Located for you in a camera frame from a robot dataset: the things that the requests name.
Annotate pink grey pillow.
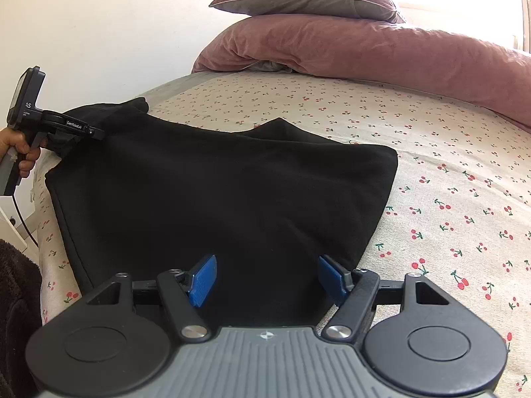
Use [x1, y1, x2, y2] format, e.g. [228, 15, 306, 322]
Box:
[210, 0, 403, 24]

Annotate black cable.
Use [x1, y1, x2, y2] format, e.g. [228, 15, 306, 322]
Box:
[12, 193, 40, 244]

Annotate person's left hand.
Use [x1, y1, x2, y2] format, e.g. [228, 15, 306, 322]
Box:
[0, 128, 46, 178]

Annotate dark brown fuzzy garment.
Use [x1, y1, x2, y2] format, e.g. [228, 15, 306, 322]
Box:
[0, 241, 41, 397]

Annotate pink folded duvet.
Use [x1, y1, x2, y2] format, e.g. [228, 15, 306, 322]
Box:
[192, 14, 530, 130]

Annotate black pants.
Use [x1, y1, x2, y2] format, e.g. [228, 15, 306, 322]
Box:
[45, 98, 398, 328]

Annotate beige curtain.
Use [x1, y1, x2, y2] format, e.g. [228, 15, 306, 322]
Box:
[512, 0, 531, 55]

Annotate cherry print bed sheet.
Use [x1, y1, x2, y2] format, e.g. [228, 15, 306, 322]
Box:
[25, 71, 530, 397]

